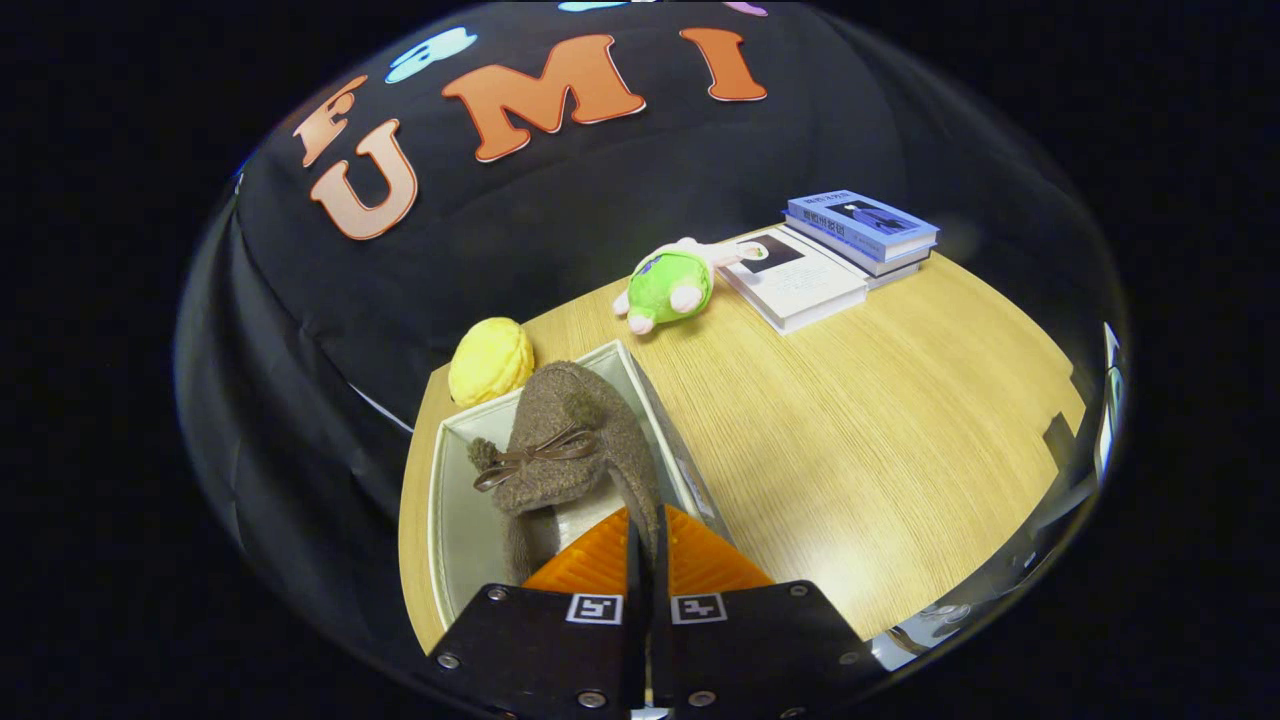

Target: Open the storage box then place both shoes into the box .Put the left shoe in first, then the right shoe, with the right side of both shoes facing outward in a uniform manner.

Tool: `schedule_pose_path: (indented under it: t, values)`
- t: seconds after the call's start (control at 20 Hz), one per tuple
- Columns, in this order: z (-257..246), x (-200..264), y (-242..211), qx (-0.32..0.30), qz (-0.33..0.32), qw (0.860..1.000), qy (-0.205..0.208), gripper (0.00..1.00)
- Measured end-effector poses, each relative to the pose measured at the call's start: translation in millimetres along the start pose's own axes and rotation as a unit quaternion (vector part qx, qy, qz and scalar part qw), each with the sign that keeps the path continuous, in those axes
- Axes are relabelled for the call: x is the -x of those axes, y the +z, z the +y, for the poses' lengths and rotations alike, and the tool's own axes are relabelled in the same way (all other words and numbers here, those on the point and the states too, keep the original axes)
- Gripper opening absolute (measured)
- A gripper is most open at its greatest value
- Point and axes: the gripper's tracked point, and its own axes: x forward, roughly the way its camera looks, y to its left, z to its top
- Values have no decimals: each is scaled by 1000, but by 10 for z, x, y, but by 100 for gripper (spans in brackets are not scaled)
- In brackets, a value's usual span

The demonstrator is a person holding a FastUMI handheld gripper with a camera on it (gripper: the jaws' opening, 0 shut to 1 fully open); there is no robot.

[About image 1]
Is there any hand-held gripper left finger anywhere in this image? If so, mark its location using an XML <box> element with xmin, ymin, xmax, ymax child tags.
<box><xmin>428</xmin><ymin>506</ymin><xmax>647</xmax><ymax>720</ymax></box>

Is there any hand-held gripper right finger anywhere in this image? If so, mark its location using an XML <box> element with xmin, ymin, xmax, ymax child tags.
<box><xmin>653</xmin><ymin>505</ymin><xmax>878</xmax><ymax>720</ymax></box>

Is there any grey storage box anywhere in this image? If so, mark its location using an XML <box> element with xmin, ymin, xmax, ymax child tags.
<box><xmin>428</xmin><ymin>338</ymin><xmax>736</xmax><ymax>631</ymax></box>

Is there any brown fuzzy shoe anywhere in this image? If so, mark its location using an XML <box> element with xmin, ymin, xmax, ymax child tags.
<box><xmin>467</xmin><ymin>360</ymin><xmax>663</xmax><ymax>586</ymax></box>

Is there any yellow plush ball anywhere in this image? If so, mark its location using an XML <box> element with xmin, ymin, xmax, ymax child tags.
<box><xmin>447</xmin><ymin>317</ymin><xmax>536</xmax><ymax>408</ymax></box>

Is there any green and pink plush toy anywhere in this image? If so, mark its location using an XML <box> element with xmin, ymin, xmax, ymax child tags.
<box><xmin>612</xmin><ymin>237</ymin><xmax>769</xmax><ymax>336</ymax></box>

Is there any white portrait cover book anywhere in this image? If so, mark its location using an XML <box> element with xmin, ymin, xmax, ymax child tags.
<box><xmin>718</xmin><ymin>225</ymin><xmax>869</xmax><ymax>336</ymax></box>

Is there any blue spine book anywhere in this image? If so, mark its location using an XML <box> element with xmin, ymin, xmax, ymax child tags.
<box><xmin>783</xmin><ymin>212</ymin><xmax>933</xmax><ymax>291</ymax></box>

